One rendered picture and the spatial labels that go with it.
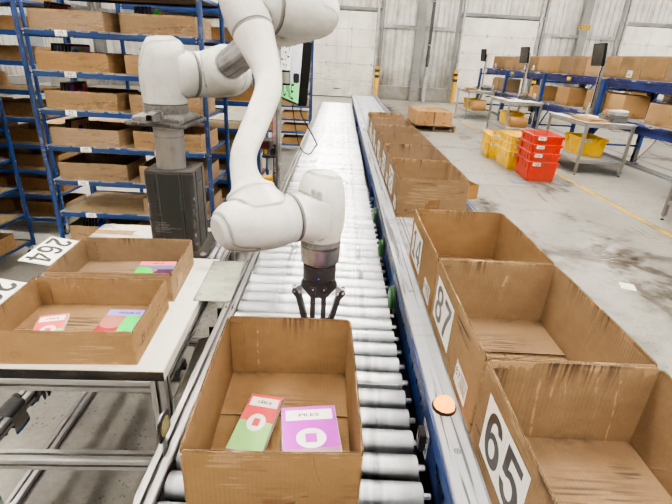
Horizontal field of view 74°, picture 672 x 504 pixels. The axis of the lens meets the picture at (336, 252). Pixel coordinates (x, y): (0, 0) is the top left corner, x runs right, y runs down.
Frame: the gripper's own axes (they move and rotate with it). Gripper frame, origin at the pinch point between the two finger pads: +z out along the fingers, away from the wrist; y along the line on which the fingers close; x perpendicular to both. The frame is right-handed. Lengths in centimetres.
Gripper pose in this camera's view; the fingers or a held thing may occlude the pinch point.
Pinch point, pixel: (317, 335)
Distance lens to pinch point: 112.3
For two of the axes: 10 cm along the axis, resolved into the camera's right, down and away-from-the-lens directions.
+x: -0.1, 4.0, -9.1
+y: -10.0, -0.5, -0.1
